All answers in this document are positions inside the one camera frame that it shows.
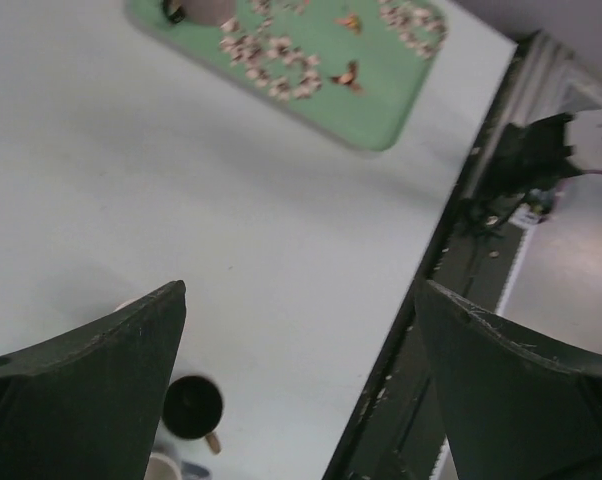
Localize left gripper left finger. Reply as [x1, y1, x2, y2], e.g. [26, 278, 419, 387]
[0, 280, 186, 479]

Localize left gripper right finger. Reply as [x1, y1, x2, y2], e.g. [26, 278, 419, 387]
[433, 294, 602, 479]

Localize small blue-grey cup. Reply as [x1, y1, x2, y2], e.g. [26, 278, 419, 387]
[144, 452, 212, 480]

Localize brown striped cup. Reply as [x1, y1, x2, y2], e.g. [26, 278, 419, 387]
[161, 375, 225, 455]

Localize mauve upside-down mug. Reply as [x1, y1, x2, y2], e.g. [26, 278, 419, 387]
[160, 0, 236, 26]

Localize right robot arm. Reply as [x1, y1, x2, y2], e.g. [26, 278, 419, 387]
[480, 109, 602, 199]

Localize green floral tray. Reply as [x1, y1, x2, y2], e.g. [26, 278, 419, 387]
[126, 1, 449, 151]

